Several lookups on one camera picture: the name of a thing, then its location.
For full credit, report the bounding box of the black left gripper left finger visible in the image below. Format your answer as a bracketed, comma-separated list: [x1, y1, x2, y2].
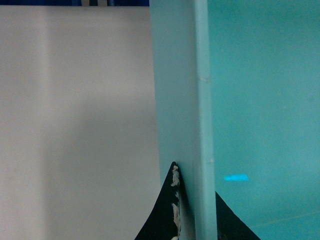
[135, 162, 181, 240]

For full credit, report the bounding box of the teal plastic bin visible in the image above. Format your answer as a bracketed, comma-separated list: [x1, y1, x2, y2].
[149, 0, 320, 240]

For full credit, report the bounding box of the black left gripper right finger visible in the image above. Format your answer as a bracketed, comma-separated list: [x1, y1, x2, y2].
[215, 192, 261, 240]

